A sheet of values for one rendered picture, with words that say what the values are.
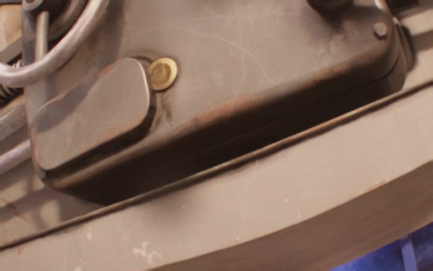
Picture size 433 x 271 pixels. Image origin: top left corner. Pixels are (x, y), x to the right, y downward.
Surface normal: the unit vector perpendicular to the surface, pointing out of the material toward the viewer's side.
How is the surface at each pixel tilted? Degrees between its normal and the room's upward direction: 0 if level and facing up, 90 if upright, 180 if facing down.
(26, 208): 90
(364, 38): 90
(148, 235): 90
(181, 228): 90
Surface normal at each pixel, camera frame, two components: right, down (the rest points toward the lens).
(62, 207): -0.34, -0.19
